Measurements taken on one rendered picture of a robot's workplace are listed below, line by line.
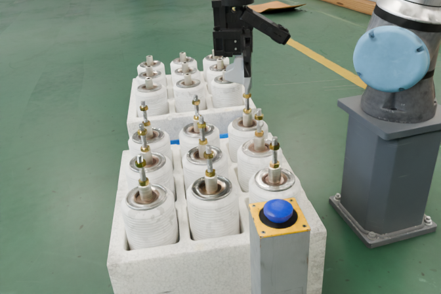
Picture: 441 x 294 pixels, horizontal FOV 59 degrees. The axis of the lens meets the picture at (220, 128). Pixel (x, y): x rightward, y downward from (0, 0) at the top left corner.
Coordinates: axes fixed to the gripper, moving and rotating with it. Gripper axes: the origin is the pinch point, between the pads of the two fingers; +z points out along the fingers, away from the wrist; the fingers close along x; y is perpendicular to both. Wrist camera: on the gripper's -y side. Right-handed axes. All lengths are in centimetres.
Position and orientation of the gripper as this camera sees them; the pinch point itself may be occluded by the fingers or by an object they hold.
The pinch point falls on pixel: (249, 87)
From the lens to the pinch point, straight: 90.1
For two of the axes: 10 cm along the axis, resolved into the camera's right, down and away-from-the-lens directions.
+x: -0.9, 4.6, -8.8
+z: 0.6, 8.9, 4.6
